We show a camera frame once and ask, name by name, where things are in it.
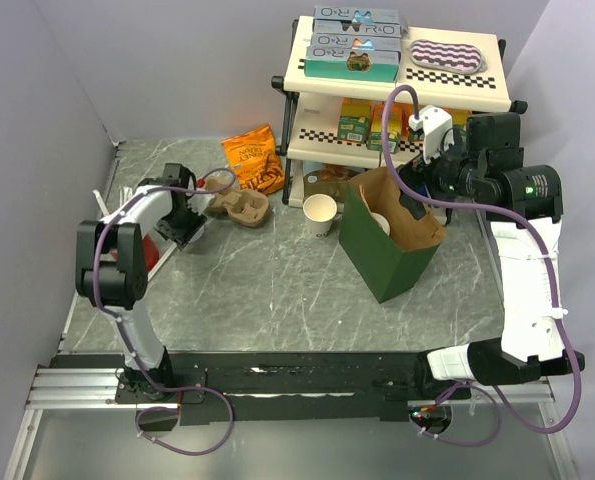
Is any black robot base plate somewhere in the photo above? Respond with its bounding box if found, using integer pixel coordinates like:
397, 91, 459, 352
50, 352, 451, 426

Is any cream three-tier shelf rack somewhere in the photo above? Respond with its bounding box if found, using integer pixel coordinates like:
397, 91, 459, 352
270, 14, 528, 226

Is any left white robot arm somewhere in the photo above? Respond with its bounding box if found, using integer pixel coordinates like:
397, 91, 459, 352
75, 163, 206, 402

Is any brown snack bag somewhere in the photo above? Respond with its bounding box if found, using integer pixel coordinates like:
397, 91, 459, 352
303, 164, 360, 204

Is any aluminium rail frame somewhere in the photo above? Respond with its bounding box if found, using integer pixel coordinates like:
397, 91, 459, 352
3, 367, 580, 479

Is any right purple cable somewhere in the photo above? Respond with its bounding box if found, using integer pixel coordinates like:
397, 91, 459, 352
380, 84, 584, 447

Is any purple wavy pattern pouch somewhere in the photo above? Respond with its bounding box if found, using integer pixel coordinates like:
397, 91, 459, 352
408, 39, 487, 75

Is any purple cable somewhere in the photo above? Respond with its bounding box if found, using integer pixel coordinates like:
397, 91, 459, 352
380, 84, 584, 447
92, 167, 238, 457

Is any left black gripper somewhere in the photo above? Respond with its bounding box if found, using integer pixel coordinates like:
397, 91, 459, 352
154, 202, 207, 250

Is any teal front R&O box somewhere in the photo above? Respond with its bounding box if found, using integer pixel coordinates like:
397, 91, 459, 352
304, 46, 401, 83

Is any grey back R&O box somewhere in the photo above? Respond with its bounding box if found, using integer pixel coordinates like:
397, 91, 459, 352
313, 5, 409, 39

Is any green juice carton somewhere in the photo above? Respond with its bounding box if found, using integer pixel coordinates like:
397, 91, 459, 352
448, 108, 473, 127
337, 98, 372, 144
404, 104, 424, 143

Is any orange kettle chips bag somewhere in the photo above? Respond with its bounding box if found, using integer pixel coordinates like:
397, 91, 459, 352
221, 124, 286, 195

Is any red straw holder cup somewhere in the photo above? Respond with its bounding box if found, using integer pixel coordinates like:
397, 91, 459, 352
143, 235, 160, 272

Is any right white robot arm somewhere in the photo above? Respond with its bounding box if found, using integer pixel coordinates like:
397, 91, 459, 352
397, 106, 585, 399

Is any white paper coffee cup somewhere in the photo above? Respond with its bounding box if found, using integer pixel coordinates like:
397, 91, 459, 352
370, 212, 391, 235

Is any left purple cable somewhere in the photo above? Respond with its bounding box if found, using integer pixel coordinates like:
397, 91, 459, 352
92, 167, 238, 457

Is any dark green paper bag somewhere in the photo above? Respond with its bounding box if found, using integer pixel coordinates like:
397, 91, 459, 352
337, 182, 443, 305

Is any brown cardboard cup carrier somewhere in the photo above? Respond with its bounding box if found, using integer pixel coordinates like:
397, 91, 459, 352
358, 184, 374, 219

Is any brown paper bag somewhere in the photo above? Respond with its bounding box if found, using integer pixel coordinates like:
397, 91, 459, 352
343, 167, 446, 252

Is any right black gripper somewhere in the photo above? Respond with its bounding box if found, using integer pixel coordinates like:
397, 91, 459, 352
393, 126, 485, 220

